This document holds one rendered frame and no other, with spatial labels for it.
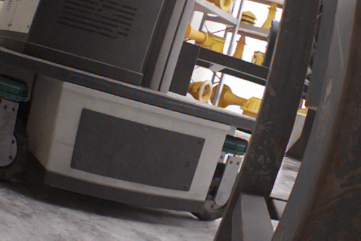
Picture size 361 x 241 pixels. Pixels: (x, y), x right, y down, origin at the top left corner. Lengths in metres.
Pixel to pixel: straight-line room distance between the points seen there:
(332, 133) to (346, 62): 0.03
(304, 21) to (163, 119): 0.53
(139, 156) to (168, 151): 0.08
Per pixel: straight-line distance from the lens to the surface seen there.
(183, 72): 3.48
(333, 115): 0.21
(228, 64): 3.56
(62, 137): 1.14
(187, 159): 1.31
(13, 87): 1.14
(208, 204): 1.52
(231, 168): 1.49
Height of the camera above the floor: 0.34
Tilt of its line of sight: 1 degrees down
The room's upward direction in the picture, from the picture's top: 16 degrees clockwise
